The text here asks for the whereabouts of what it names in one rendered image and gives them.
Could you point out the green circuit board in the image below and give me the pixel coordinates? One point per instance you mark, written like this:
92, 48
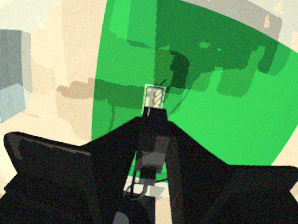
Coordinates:
232, 88

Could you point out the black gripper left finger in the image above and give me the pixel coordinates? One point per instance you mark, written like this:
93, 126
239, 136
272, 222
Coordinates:
99, 168

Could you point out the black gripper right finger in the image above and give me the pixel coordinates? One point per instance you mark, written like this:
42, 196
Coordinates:
199, 183

